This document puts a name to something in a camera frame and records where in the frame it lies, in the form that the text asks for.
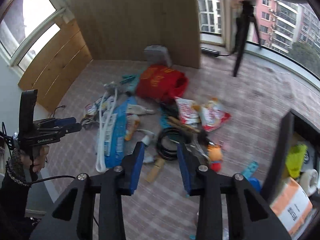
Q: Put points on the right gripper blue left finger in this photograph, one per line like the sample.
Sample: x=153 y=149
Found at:
x=132 y=165

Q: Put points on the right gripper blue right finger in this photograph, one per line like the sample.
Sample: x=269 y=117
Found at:
x=188 y=164

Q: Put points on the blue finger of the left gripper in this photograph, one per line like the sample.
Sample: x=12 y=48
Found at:
x=65 y=121
x=70 y=128

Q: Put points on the left hand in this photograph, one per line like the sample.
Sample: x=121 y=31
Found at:
x=39 y=154

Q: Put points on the wooden clothespin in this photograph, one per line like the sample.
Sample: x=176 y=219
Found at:
x=156 y=169

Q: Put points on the blue packaged card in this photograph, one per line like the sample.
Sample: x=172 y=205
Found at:
x=114 y=145

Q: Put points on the coffee mate sachet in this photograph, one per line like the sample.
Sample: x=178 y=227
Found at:
x=186 y=112

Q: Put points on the teal clothespin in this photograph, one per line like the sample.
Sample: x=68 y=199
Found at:
x=127 y=79

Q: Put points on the red plastic bag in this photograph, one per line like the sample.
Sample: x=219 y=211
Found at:
x=161 y=83

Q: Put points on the black storage tray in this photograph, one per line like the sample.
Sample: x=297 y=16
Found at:
x=295 y=129

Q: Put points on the grey white box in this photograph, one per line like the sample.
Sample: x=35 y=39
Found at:
x=156 y=54

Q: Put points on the orange white tissue pack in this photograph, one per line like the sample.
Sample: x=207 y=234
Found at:
x=291 y=206

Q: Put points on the wooden board panel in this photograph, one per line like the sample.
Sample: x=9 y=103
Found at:
x=111 y=30

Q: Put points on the black power strip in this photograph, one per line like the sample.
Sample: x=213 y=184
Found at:
x=210 y=52

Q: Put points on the white tape roll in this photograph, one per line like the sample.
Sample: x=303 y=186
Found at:
x=309 y=181

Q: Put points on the black tripod stand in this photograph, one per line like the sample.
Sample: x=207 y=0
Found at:
x=243 y=22

